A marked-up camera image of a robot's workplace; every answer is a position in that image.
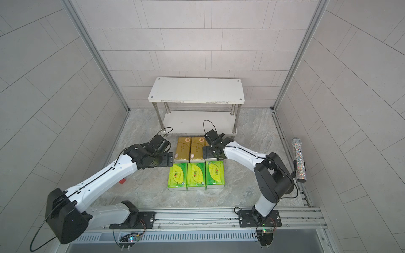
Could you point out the right controller circuit board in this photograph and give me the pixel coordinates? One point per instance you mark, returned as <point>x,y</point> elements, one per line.
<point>264,237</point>

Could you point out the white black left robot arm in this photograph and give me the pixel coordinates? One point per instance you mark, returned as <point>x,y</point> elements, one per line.
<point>69,213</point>

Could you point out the aluminium corner frame post right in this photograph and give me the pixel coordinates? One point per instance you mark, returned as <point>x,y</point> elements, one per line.
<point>319,11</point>

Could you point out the green tissue pack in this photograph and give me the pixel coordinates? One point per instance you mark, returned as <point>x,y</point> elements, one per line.
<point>177,177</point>
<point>215,175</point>
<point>196,176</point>

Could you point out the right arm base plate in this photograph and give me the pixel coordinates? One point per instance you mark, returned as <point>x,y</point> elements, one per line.
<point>251,219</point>

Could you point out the aluminium corner frame post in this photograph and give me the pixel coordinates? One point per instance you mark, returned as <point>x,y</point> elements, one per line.
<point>319,11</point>
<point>74,17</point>

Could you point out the controller circuit board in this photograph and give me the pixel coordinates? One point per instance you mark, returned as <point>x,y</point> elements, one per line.
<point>264,237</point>
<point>129,240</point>

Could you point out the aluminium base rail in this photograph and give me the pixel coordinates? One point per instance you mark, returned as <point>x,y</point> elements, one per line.
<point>225,218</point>

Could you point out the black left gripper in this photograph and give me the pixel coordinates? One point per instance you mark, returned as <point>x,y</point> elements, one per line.
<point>167,162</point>

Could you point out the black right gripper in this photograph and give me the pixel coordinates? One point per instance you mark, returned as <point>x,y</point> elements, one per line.
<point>209,153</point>

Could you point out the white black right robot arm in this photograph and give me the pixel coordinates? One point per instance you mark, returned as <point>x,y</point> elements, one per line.
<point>273,178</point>

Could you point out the aluminium corner frame post left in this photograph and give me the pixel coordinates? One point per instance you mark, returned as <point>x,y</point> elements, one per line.
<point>74,17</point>

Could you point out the left controller circuit board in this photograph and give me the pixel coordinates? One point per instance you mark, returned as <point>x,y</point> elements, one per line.
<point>129,240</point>

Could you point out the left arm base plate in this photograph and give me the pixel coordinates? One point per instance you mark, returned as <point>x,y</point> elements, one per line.
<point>140,220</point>

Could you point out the white two-tier metal shelf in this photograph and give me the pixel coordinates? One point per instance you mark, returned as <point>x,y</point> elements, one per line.
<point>199,91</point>

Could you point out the glitter tube on stand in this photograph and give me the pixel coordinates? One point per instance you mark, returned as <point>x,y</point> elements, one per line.
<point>299,163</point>

